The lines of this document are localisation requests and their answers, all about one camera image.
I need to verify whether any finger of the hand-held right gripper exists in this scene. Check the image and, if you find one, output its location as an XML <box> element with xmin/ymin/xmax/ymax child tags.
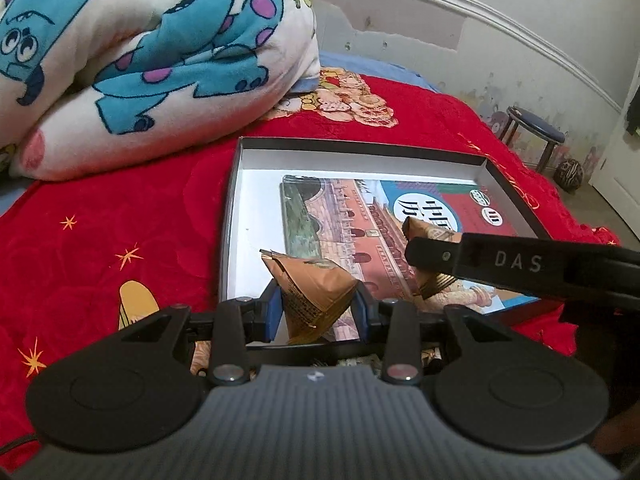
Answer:
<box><xmin>404</xmin><ymin>233</ymin><xmax>467</xmax><ymax>280</ymax></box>

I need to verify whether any round dark stool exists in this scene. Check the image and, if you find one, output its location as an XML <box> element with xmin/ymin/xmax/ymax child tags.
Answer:
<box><xmin>499</xmin><ymin>106</ymin><xmax>569</xmax><ymax>172</ymax></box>

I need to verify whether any red printed blanket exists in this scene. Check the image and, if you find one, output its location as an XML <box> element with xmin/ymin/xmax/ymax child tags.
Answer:
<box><xmin>0</xmin><ymin>66</ymin><xmax>625</xmax><ymax>472</ymax></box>

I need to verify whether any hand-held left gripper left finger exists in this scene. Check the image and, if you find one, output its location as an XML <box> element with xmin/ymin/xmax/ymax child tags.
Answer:
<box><xmin>117</xmin><ymin>279</ymin><xmax>284</xmax><ymax>387</ymax></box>

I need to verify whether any black shallow cardboard box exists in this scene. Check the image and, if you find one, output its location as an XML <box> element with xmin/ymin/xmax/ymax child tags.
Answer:
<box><xmin>217</xmin><ymin>135</ymin><xmax>554</xmax><ymax>343</ymax></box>

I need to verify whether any white curved wall moulding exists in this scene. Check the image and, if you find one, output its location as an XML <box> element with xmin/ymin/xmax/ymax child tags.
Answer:
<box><xmin>294</xmin><ymin>0</ymin><xmax>627</xmax><ymax>113</ymax></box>

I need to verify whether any illustrated book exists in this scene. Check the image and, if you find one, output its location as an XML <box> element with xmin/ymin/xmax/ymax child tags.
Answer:
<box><xmin>279</xmin><ymin>173</ymin><xmax>542</xmax><ymax>347</ymax></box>

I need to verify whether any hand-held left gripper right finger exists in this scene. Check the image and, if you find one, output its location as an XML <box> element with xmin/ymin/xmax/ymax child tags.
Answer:
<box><xmin>352</xmin><ymin>287</ymin><xmax>508</xmax><ymax>387</ymax></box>

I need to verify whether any white door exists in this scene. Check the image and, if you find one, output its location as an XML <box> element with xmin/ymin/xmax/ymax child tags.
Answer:
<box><xmin>589</xmin><ymin>54</ymin><xmax>640</xmax><ymax>242</ymax></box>

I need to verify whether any brown triangular snack packet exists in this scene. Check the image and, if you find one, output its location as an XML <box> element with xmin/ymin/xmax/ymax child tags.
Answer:
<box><xmin>258</xmin><ymin>247</ymin><xmax>367</xmax><ymax>346</ymax></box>
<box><xmin>403</xmin><ymin>217</ymin><xmax>467</xmax><ymax>302</ymax></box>

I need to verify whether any brown patterned ball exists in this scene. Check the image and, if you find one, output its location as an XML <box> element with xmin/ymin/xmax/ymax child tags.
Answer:
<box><xmin>554</xmin><ymin>158</ymin><xmax>586</xmax><ymax>194</ymax></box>

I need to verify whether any cartoon monster printed blanket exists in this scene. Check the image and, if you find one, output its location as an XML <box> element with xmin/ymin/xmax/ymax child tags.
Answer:
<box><xmin>0</xmin><ymin>0</ymin><xmax>322</xmax><ymax>182</ymax></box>

